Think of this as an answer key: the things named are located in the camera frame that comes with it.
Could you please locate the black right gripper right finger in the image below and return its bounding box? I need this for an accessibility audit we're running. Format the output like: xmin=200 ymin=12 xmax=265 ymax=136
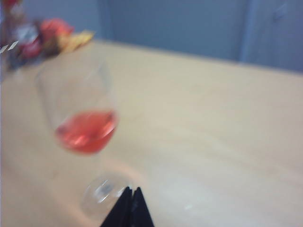
xmin=130 ymin=186 xmax=155 ymax=227

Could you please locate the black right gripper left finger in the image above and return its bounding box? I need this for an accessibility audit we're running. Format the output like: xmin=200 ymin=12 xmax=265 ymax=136
xmin=100 ymin=186 xmax=133 ymax=227

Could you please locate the wine glass with red liquid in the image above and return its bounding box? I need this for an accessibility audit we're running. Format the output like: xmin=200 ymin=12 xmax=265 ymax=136
xmin=35 ymin=60 xmax=134 ymax=213

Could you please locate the yellow snack packet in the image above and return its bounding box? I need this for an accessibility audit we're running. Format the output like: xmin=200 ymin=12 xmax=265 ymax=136
xmin=58 ymin=30 xmax=96 ymax=53

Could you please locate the red snack packet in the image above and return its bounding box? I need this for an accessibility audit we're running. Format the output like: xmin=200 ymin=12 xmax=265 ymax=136
xmin=39 ymin=18 xmax=74 ymax=42

